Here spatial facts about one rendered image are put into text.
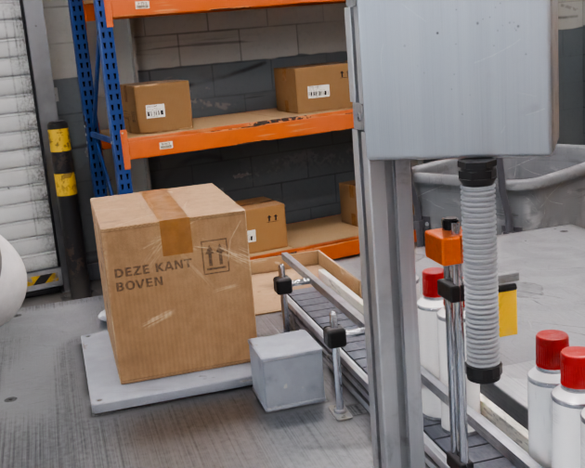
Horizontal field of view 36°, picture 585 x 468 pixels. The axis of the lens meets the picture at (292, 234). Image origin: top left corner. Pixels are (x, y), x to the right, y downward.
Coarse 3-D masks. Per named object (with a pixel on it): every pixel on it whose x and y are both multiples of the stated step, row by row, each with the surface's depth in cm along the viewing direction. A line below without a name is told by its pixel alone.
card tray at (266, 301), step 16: (272, 256) 215; (304, 256) 217; (320, 256) 216; (256, 272) 215; (272, 272) 215; (288, 272) 214; (336, 272) 205; (256, 288) 203; (272, 288) 202; (352, 288) 195; (256, 304) 192; (272, 304) 191
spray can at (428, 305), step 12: (432, 276) 116; (432, 288) 116; (420, 300) 118; (432, 300) 117; (420, 312) 118; (432, 312) 116; (420, 324) 118; (432, 324) 117; (420, 336) 119; (432, 336) 117; (420, 348) 119; (432, 348) 118; (420, 360) 120; (432, 360) 118; (432, 372) 118; (432, 396) 119; (432, 408) 120; (432, 420) 120
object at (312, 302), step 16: (304, 288) 184; (304, 304) 174; (320, 304) 173; (320, 320) 164; (352, 352) 147; (432, 432) 117; (448, 448) 112; (480, 448) 112; (480, 464) 108; (496, 464) 107; (512, 464) 107
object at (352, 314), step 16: (288, 256) 178; (304, 272) 166; (320, 288) 157; (336, 304) 148; (352, 320) 141; (432, 384) 112; (480, 416) 102; (480, 432) 100; (496, 432) 98; (496, 448) 97; (512, 448) 94; (528, 464) 91
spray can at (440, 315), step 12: (444, 300) 113; (444, 312) 113; (444, 324) 112; (444, 336) 113; (444, 348) 113; (444, 360) 114; (444, 372) 114; (468, 384) 113; (468, 396) 114; (444, 408) 116; (444, 420) 116; (468, 432) 115
